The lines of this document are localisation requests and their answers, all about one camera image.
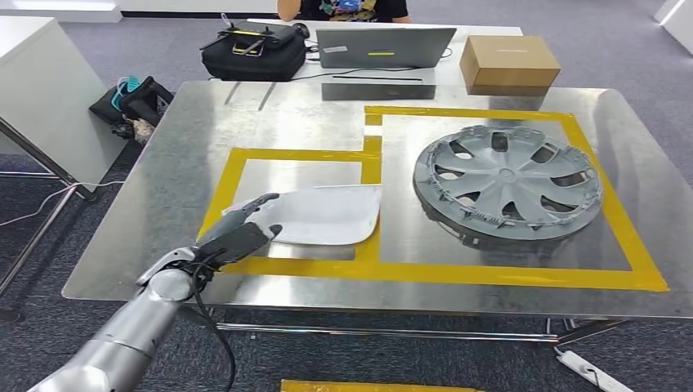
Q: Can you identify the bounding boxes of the black remote controller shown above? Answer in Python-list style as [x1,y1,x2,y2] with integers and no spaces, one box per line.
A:
[200,20,304,57]

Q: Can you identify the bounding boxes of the black carrying case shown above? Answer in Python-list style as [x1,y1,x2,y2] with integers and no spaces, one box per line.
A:
[200,21,308,82]

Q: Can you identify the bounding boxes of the brown cardboard box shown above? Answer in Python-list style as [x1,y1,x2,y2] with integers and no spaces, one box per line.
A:
[458,34,562,99]

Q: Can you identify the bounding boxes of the steel workbench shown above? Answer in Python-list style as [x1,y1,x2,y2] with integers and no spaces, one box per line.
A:
[60,79,693,347]

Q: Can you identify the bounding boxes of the grey laptop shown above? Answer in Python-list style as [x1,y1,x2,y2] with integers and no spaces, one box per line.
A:
[315,27,458,69]

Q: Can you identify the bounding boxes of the black bag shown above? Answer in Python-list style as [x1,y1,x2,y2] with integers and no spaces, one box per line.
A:
[89,75,176,146]

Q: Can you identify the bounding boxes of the white plastic car part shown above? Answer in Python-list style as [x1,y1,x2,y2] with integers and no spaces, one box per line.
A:
[222,185,383,247]

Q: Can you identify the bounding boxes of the teal plastic item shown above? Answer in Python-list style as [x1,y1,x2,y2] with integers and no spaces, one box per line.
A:
[110,75,142,111]

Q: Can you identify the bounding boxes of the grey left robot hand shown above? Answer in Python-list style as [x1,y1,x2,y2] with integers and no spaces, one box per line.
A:
[194,193,284,270]

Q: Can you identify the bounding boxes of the person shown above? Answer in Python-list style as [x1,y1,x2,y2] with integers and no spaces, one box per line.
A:
[275,0,411,24]

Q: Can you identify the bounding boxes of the grey wheel hubcap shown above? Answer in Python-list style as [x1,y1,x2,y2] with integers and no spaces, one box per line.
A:
[413,124,604,243]

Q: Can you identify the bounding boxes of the white power strip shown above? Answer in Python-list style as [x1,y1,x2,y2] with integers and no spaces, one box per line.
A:
[554,349,634,392]

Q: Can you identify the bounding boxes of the white floor cable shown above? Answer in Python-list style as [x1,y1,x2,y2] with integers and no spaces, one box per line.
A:
[0,180,126,229]

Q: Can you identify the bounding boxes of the white desk with metal legs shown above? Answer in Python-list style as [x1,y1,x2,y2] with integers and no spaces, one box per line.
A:
[0,16,127,324]

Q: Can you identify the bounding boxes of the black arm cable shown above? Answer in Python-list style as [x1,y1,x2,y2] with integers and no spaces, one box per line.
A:
[186,261,238,392]

